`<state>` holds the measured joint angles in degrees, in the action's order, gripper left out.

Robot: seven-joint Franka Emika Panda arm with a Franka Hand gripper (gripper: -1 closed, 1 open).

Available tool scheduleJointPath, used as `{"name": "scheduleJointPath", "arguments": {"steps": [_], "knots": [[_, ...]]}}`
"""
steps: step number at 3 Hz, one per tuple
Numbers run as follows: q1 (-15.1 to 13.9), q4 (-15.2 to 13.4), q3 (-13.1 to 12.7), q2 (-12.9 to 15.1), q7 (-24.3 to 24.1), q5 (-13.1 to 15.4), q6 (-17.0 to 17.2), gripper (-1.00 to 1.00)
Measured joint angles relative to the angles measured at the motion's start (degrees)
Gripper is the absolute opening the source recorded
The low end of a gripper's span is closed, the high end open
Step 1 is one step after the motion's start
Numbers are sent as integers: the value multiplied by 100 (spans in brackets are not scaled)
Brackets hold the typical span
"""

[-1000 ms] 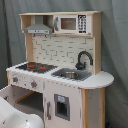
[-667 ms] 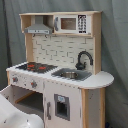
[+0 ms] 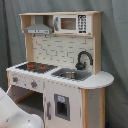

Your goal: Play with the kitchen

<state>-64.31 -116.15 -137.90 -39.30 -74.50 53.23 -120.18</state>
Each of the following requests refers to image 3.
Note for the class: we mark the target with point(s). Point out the wooden toy kitchen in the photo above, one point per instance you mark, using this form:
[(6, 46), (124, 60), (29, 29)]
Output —
[(61, 50)]

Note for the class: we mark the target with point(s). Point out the black toy faucet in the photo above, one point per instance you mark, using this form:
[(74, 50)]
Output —
[(81, 64)]

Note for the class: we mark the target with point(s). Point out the grey toy sink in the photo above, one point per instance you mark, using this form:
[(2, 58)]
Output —
[(72, 74)]

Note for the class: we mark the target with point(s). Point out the black toy stovetop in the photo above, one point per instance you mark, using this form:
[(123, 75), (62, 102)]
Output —
[(36, 67)]

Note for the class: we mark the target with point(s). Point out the right red oven knob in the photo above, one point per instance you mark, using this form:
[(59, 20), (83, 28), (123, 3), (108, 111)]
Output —
[(33, 84)]

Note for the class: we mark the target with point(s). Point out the red oven knob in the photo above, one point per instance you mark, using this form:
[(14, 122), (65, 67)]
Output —
[(14, 79), (33, 84)]

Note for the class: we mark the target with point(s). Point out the white cabinet door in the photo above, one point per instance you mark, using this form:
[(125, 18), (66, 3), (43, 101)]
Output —
[(62, 106)]

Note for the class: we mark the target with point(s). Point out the toy microwave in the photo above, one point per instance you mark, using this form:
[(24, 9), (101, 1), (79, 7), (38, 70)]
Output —
[(72, 24)]

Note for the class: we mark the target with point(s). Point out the grey range hood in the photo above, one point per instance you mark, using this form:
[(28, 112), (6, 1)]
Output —
[(39, 27)]

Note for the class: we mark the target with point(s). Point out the left red oven knob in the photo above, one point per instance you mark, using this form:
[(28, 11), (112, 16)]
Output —
[(14, 79)]

